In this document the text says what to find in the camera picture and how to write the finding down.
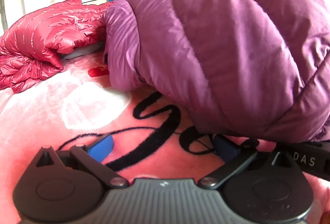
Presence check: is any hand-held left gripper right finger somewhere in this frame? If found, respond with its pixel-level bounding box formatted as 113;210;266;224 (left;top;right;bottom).
198;134;297;190

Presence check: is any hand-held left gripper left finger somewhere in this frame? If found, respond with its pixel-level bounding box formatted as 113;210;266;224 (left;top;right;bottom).
35;133;130;189

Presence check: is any purple down jacket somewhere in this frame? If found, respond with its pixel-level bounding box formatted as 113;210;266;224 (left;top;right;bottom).
103;0;330;143

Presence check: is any pink printed blanket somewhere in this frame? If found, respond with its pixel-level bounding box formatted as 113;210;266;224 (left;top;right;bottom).
0;51;330;224

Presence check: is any grey cloth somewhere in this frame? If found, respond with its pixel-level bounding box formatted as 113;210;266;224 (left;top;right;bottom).
60;42;105;60

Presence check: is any red down jacket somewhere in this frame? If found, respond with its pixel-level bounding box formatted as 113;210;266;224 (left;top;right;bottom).
0;0;115;93

